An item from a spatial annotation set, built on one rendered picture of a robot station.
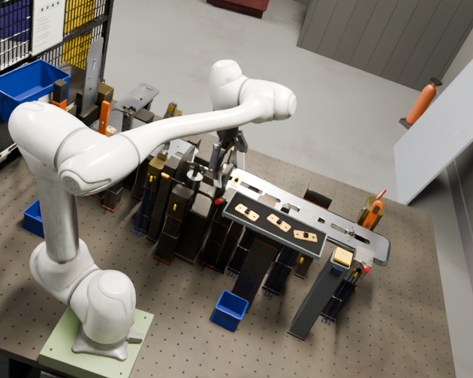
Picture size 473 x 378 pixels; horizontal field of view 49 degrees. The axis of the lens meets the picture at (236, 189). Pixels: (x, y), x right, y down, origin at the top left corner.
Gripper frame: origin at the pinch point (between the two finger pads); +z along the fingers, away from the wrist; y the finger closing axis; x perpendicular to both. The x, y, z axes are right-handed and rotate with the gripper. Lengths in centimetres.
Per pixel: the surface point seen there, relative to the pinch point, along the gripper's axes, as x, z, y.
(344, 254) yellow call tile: -42.0, 23.2, 9.4
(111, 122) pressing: 72, 4, 10
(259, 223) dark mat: -14.6, 13.3, -2.9
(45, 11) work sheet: 101, -40, 9
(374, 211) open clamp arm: -35, 36, 55
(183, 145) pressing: 45, 15, 25
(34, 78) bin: 101, -14, -3
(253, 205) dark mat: -8.2, 11.9, 2.7
